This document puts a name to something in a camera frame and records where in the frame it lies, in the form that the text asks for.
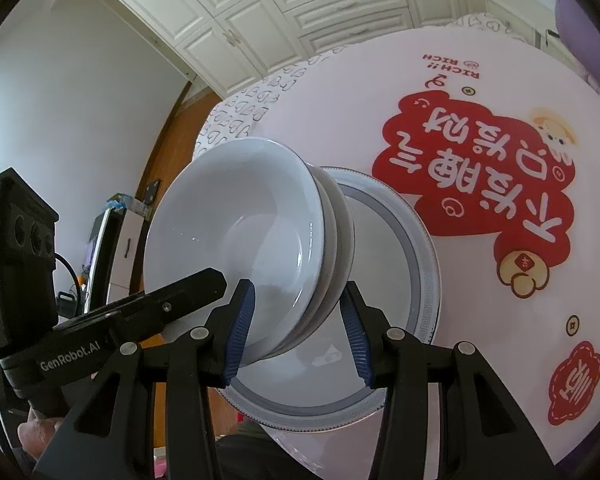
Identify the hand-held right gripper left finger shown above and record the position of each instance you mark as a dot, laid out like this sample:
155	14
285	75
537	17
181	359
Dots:
240	330

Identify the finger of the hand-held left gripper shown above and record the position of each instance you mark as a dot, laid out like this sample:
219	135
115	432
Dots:
180	300

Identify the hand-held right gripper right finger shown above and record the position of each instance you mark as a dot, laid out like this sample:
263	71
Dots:
355	340

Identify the plain white bowl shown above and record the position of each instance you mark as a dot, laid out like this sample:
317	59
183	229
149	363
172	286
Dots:
230	230

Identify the white bowl grey band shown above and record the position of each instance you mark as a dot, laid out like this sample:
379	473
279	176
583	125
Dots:
334	240
349	245

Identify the person's left hand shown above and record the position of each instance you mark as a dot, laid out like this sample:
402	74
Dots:
35	435

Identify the white cabinet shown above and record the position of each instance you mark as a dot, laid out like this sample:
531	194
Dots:
125	260

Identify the person's dark clothing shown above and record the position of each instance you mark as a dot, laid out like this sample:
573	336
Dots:
250	455

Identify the white heart-print bed sheet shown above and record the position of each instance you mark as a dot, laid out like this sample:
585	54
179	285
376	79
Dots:
240	105

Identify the round pink-clothed table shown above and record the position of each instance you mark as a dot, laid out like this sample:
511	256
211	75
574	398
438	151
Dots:
330	110

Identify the cream panelled wardrobe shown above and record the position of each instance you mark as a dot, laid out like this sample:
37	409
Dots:
280	10

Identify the cream nightstand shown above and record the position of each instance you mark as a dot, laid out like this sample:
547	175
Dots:
510	10

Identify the purple floral quilt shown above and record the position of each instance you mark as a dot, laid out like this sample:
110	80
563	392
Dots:
595	35

